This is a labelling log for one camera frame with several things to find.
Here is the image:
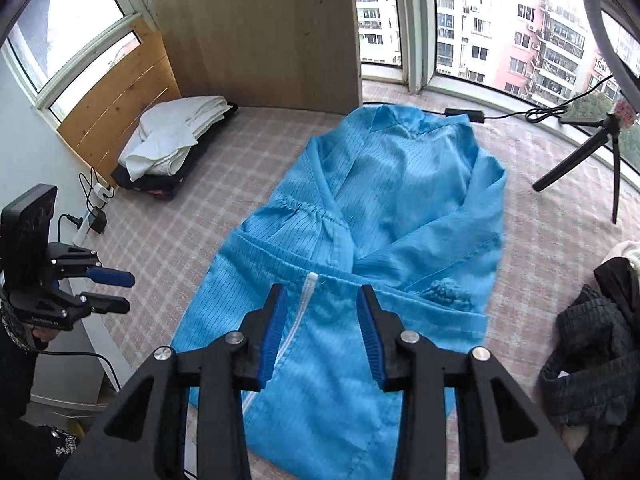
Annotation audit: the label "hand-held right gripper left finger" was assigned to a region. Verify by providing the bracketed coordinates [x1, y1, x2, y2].
[59, 284, 290, 480]

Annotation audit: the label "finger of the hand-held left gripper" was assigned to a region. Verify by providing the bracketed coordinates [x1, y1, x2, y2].
[79, 292, 132, 316]
[84, 265, 136, 289]

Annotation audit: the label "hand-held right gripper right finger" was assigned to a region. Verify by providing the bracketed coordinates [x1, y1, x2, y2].
[356, 284, 586, 480]

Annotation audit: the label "blue striped work coat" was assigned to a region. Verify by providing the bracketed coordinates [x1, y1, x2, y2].
[170, 104, 507, 473]

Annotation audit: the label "black folded clothes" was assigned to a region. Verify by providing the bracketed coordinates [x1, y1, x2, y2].
[110, 105, 241, 202]

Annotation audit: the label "person's left hand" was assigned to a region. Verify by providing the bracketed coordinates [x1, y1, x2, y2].
[27, 324, 53, 352]

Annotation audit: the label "white power strip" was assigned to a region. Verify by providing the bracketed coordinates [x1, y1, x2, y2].
[74, 212, 94, 247]

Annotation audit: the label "pine plank panel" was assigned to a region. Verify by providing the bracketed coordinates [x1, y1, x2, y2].
[56, 20, 182, 186]

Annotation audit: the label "white folded cloth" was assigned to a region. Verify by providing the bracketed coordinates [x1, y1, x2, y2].
[118, 96, 233, 182]

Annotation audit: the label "person's black knit jacket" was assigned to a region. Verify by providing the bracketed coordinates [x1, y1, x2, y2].
[0, 412, 81, 480]

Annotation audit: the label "grey ribbed garment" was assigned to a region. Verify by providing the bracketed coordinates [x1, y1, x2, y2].
[539, 285, 640, 428]

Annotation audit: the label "black garment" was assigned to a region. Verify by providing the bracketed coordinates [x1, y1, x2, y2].
[575, 256, 640, 480]

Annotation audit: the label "black mini tripod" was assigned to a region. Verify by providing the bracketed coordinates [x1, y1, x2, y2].
[531, 112, 636, 224]

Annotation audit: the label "beige garment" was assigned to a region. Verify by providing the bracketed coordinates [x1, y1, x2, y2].
[614, 241, 640, 271]

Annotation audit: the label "light wooden board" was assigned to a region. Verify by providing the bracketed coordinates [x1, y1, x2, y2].
[148, 0, 362, 115]

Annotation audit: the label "black plug with cable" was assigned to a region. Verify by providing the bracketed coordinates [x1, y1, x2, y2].
[57, 214, 86, 246]

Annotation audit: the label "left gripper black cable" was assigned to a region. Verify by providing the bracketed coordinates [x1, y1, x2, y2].
[37, 350, 123, 392]

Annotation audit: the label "black charger cable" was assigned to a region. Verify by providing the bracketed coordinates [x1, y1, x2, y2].
[79, 167, 108, 211]

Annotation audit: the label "ring light cable with controller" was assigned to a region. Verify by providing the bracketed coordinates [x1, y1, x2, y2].
[445, 75, 616, 123]

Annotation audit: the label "white ring light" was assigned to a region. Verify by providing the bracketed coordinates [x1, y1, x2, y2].
[580, 0, 640, 111]

